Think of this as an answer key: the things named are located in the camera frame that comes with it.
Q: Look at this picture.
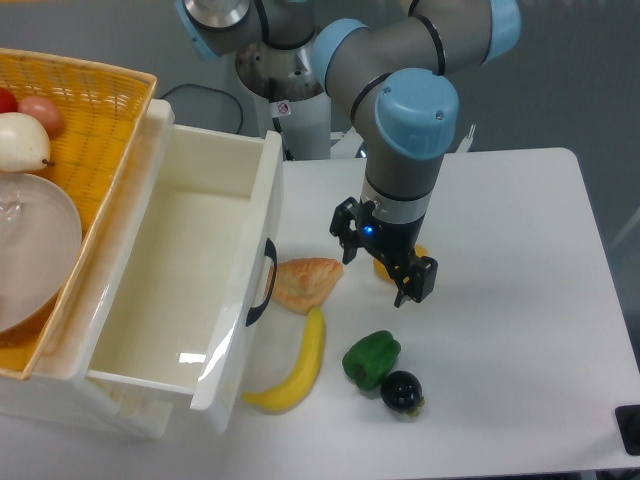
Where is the white drawer cabinet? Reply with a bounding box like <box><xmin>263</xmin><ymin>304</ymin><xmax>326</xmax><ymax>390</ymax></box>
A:
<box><xmin>1</xmin><ymin>100</ymin><xmax>175</xmax><ymax>437</ymax></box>

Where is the red tomato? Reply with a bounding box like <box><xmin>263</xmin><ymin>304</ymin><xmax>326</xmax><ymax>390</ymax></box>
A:
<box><xmin>0</xmin><ymin>87</ymin><xmax>19</xmax><ymax>114</ymax></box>

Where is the yellow woven basket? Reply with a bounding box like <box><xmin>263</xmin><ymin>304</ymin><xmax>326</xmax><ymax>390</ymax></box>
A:
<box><xmin>1</xmin><ymin>48</ymin><xmax>157</xmax><ymax>380</ymax></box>

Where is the triangular pastry bread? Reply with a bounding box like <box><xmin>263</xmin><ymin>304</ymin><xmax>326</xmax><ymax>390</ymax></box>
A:
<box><xmin>268</xmin><ymin>257</ymin><xmax>343</xmax><ymax>315</ymax></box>

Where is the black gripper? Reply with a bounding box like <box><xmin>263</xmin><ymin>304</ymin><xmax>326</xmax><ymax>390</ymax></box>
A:
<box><xmin>329</xmin><ymin>197</ymin><xmax>438</xmax><ymax>308</ymax></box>

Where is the black device at table edge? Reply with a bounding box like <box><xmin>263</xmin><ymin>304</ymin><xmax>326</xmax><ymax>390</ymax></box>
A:
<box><xmin>614</xmin><ymin>404</ymin><xmax>640</xmax><ymax>456</ymax></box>

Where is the beige round plate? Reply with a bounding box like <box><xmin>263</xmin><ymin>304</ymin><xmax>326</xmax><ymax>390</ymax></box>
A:
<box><xmin>1</xmin><ymin>173</ymin><xmax>82</xmax><ymax>332</ymax></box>

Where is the green bell pepper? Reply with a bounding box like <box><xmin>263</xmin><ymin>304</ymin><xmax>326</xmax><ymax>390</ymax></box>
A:
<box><xmin>342</xmin><ymin>330</ymin><xmax>401</xmax><ymax>391</ymax></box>

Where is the yellow banana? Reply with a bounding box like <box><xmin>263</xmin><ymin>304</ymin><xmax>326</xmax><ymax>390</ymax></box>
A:
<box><xmin>241</xmin><ymin>306</ymin><xmax>326</xmax><ymax>413</ymax></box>

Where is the black drawer handle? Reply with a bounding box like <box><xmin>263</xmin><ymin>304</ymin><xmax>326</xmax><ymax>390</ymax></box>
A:
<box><xmin>245</xmin><ymin>238</ymin><xmax>278</xmax><ymax>327</ymax></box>

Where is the white pear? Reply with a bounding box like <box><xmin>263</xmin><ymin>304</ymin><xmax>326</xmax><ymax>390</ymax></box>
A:
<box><xmin>1</xmin><ymin>112</ymin><xmax>53</xmax><ymax>173</ymax></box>

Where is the white plastic drawer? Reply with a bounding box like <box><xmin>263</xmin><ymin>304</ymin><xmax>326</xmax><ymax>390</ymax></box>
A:
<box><xmin>103</xmin><ymin>126</ymin><xmax>283</xmax><ymax>437</ymax></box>

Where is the dark purple mangosteen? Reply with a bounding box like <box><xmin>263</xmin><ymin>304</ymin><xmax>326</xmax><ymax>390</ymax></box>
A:
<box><xmin>380</xmin><ymin>370</ymin><xmax>425</xmax><ymax>416</ymax></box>

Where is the black cable on floor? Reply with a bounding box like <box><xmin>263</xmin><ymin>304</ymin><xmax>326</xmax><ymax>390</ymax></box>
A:
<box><xmin>158</xmin><ymin>84</ymin><xmax>296</xmax><ymax>162</ymax></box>

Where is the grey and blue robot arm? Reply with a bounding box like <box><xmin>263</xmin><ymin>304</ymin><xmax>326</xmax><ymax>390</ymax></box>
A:
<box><xmin>175</xmin><ymin>1</ymin><xmax>521</xmax><ymax>304</ymax></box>

